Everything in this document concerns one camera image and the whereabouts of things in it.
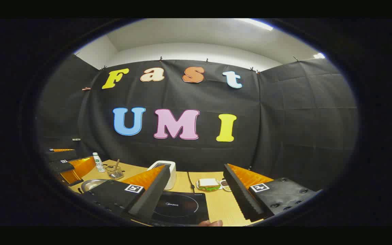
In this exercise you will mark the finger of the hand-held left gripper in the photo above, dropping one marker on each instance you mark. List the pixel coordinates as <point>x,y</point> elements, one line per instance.
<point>77,168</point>
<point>61,156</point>

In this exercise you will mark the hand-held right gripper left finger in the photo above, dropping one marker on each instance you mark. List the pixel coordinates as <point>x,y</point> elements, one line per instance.
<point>150,195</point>

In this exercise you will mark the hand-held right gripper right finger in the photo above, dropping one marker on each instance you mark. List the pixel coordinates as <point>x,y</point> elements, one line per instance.
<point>242,195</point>

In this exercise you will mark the stainless steel pot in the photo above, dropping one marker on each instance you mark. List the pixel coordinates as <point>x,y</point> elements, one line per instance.
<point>92,184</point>

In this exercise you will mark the black induction cooktop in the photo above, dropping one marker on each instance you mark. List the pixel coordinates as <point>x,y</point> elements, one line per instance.
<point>182,208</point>

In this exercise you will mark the small white dish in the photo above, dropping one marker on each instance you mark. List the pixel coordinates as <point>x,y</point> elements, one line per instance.
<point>226,185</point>

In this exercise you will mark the white green drink bottle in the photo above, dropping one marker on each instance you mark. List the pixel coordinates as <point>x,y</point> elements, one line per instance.
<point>98,164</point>

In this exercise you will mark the white toaster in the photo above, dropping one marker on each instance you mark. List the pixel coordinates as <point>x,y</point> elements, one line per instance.
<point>170,177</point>

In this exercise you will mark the sandwich with lettuce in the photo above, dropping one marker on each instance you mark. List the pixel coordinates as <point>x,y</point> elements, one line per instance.
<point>209,183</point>

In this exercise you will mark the wooden spoon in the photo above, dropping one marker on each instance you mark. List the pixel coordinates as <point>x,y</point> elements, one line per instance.
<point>116,164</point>

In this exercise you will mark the black backdrop cloth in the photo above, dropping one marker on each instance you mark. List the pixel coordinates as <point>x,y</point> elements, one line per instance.
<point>284,119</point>

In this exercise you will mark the ceiling light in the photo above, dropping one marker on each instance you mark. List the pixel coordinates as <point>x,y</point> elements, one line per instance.
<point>319,55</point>

